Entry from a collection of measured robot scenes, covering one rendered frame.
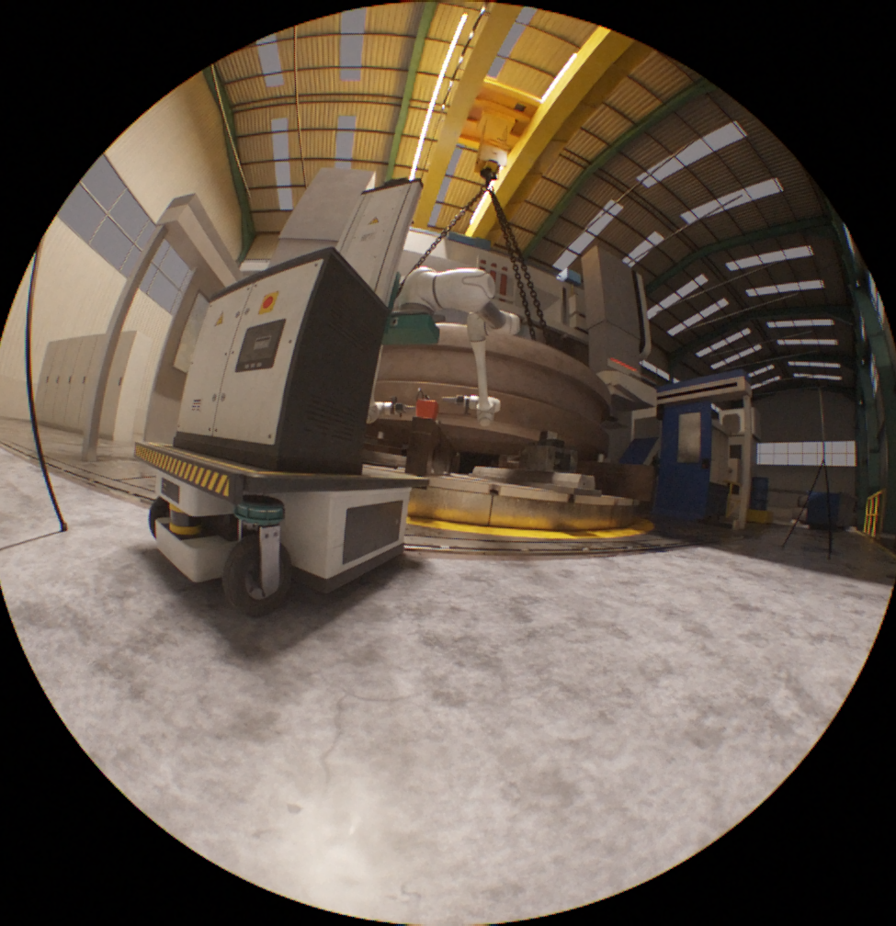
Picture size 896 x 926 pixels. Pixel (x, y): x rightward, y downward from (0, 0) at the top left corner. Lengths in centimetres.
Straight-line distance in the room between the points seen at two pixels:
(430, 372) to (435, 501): 133
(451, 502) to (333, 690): 177
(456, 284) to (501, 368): 188
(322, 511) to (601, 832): 73
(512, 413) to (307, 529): 230
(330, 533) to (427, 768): 49
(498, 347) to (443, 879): 299
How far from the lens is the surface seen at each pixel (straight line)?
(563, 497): 239
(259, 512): 60
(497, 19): 1114
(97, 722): 53
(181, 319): 398
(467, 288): 117
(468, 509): 213
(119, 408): 709
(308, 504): 69
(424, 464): 190
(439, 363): 292
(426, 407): 198
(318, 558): 70
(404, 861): 38
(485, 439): 708
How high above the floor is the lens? 37
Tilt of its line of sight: 1 degrees up
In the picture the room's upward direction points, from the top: 8 degrees clockwise
